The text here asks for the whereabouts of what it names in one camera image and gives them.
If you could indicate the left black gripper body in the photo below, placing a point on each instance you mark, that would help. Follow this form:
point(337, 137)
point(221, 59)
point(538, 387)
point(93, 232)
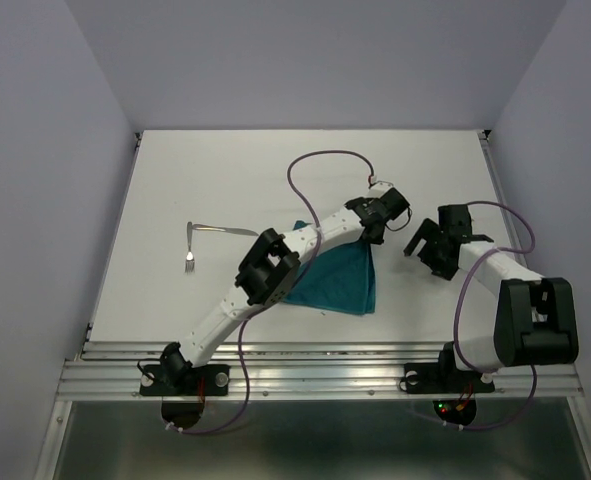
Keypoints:
point(376, 239)

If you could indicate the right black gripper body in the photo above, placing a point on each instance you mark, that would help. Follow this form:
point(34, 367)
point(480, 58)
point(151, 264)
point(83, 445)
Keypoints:
point(431, 254)

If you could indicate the teal cloth napkin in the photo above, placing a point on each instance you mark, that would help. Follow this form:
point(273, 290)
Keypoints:
point(341, 280)

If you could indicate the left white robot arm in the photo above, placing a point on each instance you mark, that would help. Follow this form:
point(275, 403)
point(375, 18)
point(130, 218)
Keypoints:
point(265, 276)

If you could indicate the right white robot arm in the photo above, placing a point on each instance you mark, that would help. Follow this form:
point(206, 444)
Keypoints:
point(534, 323)

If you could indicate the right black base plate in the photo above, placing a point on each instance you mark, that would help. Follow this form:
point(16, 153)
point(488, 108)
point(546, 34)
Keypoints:
point(430, 378)

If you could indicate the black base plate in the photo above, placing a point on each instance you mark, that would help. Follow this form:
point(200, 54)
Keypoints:
point(430, 378)
point(209, 380)

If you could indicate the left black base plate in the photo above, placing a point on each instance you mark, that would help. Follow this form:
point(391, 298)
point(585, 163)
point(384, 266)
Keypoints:
point(209, 380)

